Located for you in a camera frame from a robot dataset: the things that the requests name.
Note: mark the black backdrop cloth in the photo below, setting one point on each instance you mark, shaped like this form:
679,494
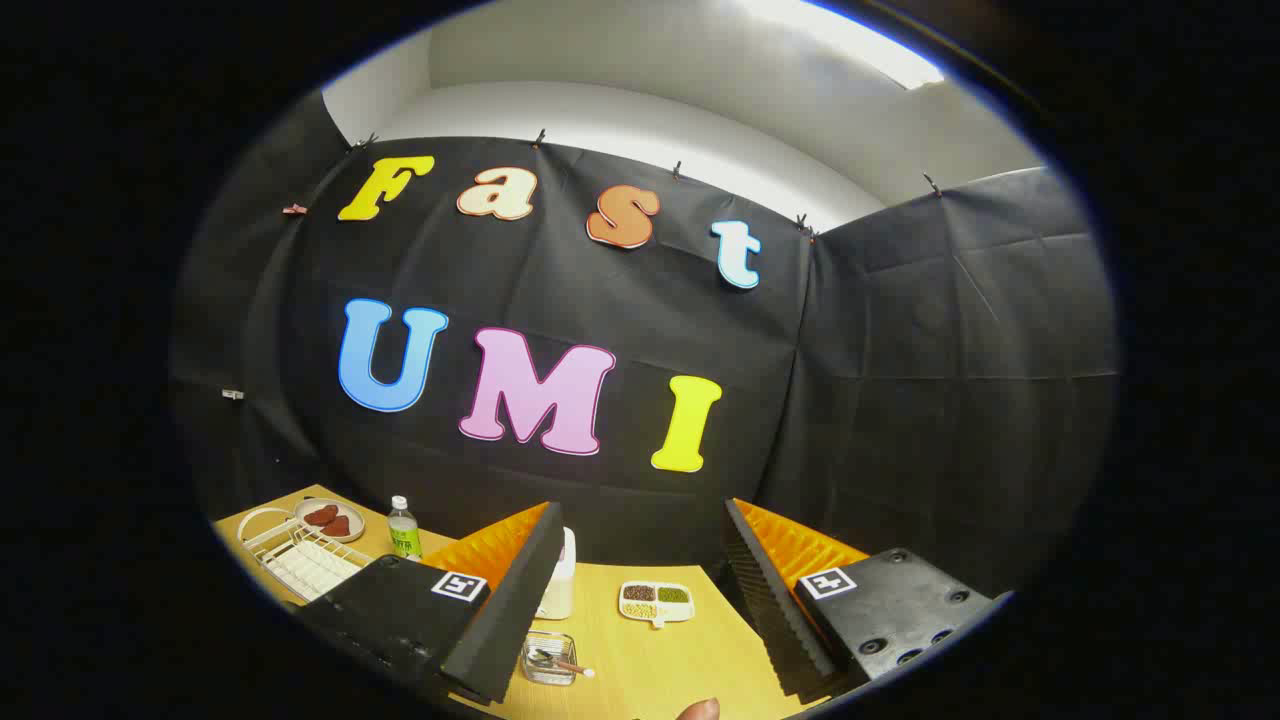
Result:
900,400

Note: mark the red sausage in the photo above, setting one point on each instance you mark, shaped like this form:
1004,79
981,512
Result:
321,515
337,527

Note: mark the small plate with sausages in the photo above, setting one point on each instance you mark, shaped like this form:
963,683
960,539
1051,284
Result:
356,520

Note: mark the divided tray with beans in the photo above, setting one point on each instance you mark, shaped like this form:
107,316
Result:
657,602

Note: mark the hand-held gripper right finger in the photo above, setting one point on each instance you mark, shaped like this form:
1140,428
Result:
765,600

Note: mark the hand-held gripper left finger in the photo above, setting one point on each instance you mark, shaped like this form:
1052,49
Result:
500,620

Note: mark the green label drink bottle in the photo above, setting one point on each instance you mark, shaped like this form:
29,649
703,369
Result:
404,535

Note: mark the white toaster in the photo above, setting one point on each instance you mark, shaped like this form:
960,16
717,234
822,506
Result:
560,590

